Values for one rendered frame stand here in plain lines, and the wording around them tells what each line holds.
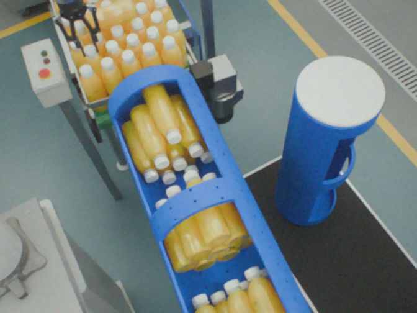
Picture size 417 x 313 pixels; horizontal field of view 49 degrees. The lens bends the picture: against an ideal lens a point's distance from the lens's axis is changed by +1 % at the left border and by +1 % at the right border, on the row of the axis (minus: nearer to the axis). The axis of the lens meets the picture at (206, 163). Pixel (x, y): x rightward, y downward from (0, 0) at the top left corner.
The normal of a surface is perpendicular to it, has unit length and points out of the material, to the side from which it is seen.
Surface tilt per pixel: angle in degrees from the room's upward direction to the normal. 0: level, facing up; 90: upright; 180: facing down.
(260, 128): 0
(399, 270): 0
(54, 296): 0
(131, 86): 22
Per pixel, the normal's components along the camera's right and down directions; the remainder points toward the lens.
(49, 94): 0.38, 0.81
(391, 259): -0.06, -0.47
